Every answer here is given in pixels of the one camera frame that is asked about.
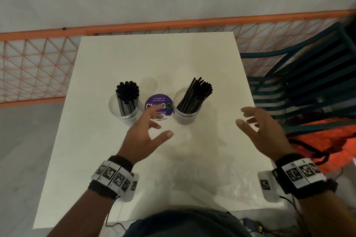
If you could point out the person's right hand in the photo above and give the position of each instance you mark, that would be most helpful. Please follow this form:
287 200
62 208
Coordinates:
271 136

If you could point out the person's left hand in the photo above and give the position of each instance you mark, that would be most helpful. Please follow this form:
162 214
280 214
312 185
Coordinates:
136 142

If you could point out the person's left thumb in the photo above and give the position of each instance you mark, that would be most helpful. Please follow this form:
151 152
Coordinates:
162 137

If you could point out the person's right thumb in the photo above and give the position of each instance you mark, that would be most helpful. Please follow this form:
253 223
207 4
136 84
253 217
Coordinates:
246 131

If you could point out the person's right forearm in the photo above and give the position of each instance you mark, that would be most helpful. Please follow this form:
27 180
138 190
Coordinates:
328 214

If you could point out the person's left forearm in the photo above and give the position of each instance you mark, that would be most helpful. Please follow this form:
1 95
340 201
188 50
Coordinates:
83 214

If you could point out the clear plastic cup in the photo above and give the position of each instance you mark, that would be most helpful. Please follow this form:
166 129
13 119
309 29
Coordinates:
130 118
186 118

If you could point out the round purple sticker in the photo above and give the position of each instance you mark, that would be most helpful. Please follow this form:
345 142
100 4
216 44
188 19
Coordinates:
160 100

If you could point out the bundle of black straws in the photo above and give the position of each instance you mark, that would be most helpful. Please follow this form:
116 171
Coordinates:
127 92
196 92

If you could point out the black wristband with marker tags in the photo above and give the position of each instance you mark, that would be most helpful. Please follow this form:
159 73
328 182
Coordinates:
303 174
111 174

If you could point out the teal slatted chair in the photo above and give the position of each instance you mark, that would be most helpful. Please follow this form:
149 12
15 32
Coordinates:
308 78

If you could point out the person's dark shirt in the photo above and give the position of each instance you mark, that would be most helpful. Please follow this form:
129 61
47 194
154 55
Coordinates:
186 224

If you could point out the orange bag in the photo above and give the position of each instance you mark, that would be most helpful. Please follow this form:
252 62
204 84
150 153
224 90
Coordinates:
339 139

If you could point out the small blue device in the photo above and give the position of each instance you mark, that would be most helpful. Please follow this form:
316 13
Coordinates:
251 225

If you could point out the orange mesh fence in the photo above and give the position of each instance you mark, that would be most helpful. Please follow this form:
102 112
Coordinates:
33 64

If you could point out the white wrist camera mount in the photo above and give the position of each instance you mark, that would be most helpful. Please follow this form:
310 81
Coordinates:
131 189
267 186

